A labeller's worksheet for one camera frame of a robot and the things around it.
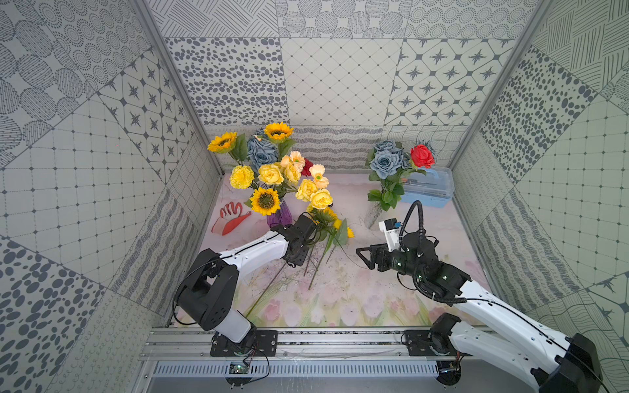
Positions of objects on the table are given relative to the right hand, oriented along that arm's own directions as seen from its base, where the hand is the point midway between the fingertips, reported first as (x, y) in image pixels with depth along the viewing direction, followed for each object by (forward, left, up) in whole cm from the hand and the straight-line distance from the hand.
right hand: (365, 252), depth 76 cm
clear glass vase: (+20, -6, -6) cm, 22 cm away
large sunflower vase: (+10, +31, +13) cm, 35 cm away
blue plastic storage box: (+34, -33, -8) cm, 48 cm away
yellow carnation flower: (+15, +3, -14) cm, 20 cm away
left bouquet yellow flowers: (+22, +32, +18) cm, 43 cm away
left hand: (+4, +22, -11) cm, 25 cm away
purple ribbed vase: (+20, +31, -11) cm, 38 cm away
